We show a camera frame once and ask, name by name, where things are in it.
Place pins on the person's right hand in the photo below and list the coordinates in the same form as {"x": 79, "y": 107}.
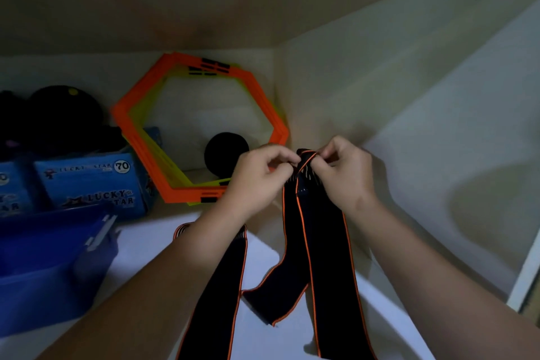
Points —
{"x": 346, "y": 180}

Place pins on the person's left hand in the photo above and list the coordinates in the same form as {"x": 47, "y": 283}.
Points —
{"x": 249, "y": 186}

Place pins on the person's left thumb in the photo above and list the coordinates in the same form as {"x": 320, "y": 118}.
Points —
{"x": 282, "y": 175}

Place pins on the person's right thumb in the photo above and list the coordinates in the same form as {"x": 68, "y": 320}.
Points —
{"x": 320, "y": 172}

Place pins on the person's right forearm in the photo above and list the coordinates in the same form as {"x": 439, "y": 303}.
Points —
{"x": 430, "y": 288}

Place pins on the person's left forearm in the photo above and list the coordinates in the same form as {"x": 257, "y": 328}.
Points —
{"x": 152, "y": 288}

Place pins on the small black ball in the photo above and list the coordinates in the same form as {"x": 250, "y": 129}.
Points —
{"x": 223, "y": 153}

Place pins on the narrow blue printed carton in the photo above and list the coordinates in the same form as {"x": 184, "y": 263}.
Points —
{"x": 152, "y": 170}

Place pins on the large blue printed carton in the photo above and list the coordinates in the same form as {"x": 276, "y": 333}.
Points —
{"x": 90, "y": 186}

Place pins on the large black round cap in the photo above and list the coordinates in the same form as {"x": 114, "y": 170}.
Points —
{"x": 63, "y": 119}

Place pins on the blue plastic storage bin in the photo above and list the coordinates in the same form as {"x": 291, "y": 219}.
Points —
{"x": 46, "y": 267}

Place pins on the black fabric bundle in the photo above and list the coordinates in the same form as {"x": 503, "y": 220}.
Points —
{"x": 10, "y": 123}

